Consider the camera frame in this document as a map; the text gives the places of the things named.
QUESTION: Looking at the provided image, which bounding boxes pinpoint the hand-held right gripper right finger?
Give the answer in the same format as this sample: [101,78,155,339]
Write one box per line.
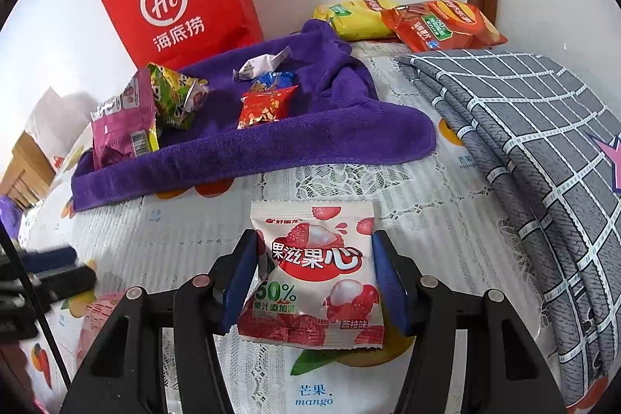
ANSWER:
[371,230,566,414]

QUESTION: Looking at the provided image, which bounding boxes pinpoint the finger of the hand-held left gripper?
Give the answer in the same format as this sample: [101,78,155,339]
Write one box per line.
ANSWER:
[19,246,77,272]
[24,266,98,305]

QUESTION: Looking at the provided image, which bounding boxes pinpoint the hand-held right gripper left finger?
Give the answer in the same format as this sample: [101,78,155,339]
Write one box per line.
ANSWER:
[61,229,260,414]

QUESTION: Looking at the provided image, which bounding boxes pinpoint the white red gummy packet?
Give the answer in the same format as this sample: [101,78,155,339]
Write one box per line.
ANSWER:
[237,199,385,350]

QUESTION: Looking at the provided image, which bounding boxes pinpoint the large pink snack packet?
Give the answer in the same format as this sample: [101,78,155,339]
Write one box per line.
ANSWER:
[91,69,160,171]

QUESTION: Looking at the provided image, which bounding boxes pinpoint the purple towel tray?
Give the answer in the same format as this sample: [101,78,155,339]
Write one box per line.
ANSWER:
[70,19,440,213]

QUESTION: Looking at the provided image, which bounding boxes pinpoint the small red snack packet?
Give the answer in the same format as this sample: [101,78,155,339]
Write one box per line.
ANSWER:
[237,87,298,130]

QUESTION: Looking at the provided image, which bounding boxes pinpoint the white pink candy strip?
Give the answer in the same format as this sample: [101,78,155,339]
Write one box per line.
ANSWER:
[186,79,214,111]

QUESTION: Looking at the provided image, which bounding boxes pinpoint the green snack packet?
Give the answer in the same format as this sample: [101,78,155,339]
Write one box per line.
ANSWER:
[147,62,209,131]

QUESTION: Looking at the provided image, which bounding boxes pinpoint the blue snack packet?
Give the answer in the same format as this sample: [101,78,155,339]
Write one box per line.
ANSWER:
[251,71,296,97]

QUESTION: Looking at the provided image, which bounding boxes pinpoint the white candy packet red dot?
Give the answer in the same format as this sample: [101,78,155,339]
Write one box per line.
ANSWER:
[233,46,292,81]

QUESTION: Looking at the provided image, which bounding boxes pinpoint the pale pink packet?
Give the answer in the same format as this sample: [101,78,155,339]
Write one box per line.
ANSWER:
[78,290,128,361]

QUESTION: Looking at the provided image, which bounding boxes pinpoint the purple fabric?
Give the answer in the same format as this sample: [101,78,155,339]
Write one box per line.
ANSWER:
[0,195,23,241]

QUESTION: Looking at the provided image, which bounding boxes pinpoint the wooden chair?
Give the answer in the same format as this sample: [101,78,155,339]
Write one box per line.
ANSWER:
[0,130,56,211]

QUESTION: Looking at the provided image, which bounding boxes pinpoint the fruit-printed tablecloth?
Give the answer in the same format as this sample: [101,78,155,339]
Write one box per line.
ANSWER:
[19,38,621,414]

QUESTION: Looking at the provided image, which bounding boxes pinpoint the white plastic bag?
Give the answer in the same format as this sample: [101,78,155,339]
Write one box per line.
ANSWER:
[24,87,105,163]

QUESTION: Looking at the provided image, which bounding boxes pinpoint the grey checked cloth pink star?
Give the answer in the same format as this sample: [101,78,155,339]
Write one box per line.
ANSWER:
[393,49,621,414]

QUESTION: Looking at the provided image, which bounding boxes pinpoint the orange chip bag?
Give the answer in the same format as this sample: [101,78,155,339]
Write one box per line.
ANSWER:
[380,0,508,52]

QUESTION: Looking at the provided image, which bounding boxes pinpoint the yellow chip bag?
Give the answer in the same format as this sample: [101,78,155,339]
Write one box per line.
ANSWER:
[312,0,403,40]

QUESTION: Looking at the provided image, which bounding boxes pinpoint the black cable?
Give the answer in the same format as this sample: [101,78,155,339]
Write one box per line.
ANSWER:
[0,220,73,388]

